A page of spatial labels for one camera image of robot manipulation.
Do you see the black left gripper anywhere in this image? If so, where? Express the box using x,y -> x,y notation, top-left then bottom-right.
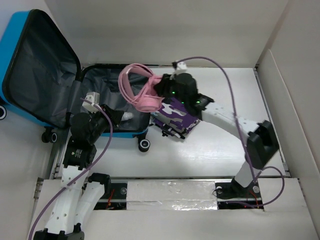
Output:
87,103 -> 123,144

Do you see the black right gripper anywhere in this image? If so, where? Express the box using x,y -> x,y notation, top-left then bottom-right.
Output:
154,73 -> 188,106

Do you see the small white bottle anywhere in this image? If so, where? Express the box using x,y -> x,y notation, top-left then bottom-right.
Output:
121,112 -> 134,122

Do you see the purple camouflage cloth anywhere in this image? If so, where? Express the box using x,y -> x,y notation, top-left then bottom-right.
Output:
150,98 -> 200,140

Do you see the blue child suitcase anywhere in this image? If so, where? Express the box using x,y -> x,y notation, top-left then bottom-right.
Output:
0,9 -> 151,152

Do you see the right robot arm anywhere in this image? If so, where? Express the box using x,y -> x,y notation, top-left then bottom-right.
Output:
152,73 -> 280,197

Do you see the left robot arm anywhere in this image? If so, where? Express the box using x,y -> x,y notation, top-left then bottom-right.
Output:
28,103 -> 124,240

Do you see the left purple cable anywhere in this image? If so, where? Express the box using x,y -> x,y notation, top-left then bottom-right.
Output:
27,97 -> 113,240

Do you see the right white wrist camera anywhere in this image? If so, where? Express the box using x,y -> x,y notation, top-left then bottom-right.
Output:
172,61 -> 188,75

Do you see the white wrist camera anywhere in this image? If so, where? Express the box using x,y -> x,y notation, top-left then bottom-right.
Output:
82,91 -> 100,113
172,61 -> 188,75

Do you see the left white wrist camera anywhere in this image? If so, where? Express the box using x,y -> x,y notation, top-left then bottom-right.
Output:
82,91 -> 100,113

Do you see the metal base rail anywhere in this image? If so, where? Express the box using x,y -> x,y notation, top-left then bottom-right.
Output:
34,176 -> 268,210

